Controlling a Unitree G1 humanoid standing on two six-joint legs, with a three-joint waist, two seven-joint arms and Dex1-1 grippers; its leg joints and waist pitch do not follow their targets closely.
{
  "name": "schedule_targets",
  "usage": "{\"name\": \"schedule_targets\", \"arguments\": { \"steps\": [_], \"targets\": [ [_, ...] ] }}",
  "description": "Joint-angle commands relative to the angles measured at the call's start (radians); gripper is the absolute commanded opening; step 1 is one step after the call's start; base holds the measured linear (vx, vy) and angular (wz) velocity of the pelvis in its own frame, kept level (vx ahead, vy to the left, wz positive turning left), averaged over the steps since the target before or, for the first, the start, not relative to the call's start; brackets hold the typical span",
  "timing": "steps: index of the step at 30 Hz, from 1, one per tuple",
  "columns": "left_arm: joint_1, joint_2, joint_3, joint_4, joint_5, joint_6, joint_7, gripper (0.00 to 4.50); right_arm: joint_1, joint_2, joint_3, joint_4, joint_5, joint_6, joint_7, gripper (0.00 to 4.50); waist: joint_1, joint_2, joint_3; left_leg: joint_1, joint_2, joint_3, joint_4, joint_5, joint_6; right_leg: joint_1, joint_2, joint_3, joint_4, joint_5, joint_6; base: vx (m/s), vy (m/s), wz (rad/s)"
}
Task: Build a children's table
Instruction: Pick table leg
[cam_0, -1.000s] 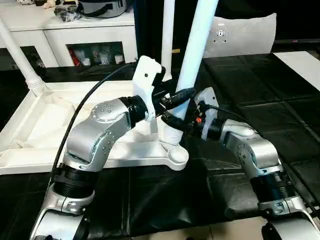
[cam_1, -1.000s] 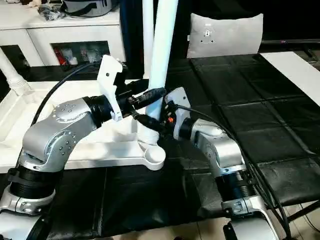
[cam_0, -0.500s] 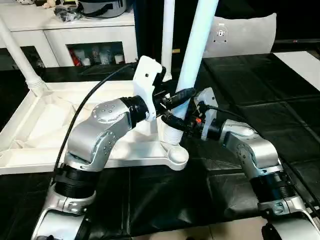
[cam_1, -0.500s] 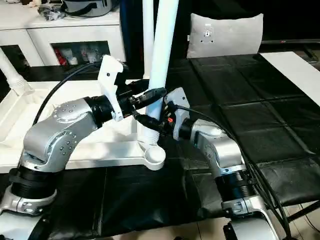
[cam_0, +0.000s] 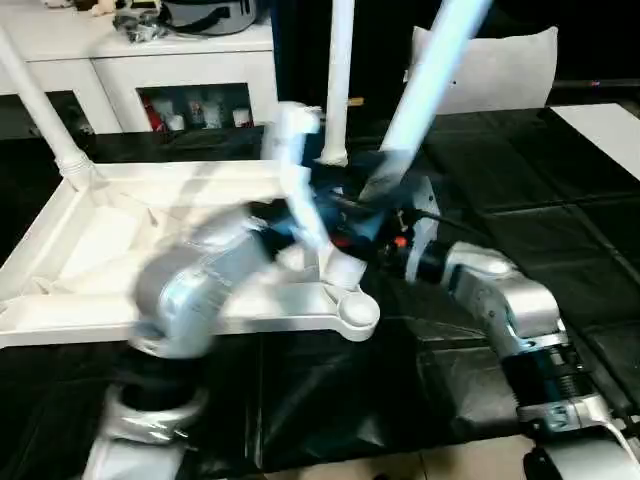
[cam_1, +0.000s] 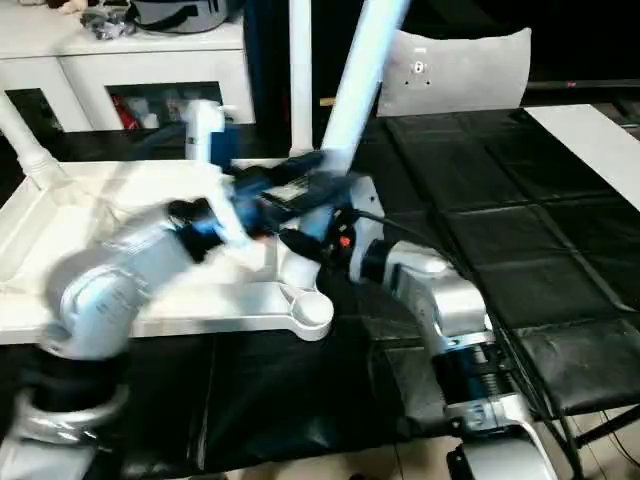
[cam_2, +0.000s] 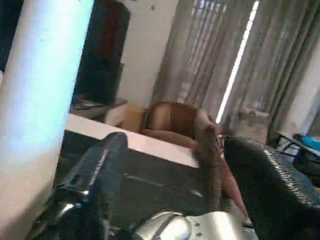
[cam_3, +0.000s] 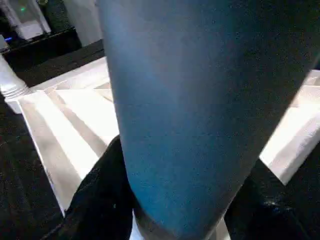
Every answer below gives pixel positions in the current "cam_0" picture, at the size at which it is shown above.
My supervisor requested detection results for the white cabinet with glass doors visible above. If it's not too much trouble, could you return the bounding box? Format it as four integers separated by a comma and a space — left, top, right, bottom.
0, 15, 279, 136

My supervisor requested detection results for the white board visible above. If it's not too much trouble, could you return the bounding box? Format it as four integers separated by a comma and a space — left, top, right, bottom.
550, 103, 640, 161

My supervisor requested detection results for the white plastic table top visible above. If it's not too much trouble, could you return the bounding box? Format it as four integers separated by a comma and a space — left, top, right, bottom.
0, 158, 383, 349

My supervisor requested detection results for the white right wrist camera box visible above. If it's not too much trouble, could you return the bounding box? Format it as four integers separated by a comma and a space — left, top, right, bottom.
405, 175, 441, 241

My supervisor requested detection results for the grey cushion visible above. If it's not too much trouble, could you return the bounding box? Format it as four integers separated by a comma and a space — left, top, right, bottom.
405, 25, 559, 116

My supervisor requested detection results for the white plastic table leg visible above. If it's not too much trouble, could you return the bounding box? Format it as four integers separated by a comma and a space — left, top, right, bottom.
0, 25, 98, 191
325, 0, 493, 291
318, 0, 357, 168

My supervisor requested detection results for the black cabinet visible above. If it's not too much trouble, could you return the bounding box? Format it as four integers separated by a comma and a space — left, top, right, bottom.
272, 0, 441, 136

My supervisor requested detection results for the dark gear on cabinet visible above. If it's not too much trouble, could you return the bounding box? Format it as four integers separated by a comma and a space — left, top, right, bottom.
115, 0, 271, 39

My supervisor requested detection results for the black work mat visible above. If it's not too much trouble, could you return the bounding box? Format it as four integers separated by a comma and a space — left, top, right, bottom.
0, 105, 640, 476

